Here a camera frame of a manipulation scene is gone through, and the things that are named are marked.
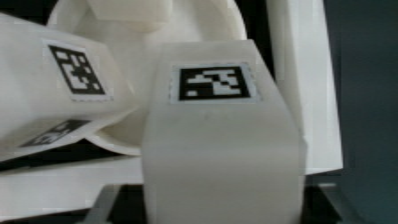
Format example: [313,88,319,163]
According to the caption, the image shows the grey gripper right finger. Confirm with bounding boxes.
[319,183,368,224]

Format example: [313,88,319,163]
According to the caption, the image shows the white stool leg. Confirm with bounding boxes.
[88,0,175,32]
[143,40,306,224]
[0,13,137,162]

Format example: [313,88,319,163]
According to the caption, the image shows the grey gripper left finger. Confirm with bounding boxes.
[82,185,122,224]

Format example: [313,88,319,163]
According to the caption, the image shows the white right fence bar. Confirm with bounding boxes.
[265,0,344,175]

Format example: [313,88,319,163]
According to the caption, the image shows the white stool leg front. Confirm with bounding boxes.
[88,0,175,32]

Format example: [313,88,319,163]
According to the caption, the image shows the white stool leg back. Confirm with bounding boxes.
[143,40,306,224]

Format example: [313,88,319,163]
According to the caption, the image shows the white fence bar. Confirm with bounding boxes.
[265,0,344,175]
[0,156,145,222]

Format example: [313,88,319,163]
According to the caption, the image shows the white round stool seat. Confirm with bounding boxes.
[47,0,248,156]

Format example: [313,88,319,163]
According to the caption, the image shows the white front fence bar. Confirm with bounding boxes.
[0,156,145,222]

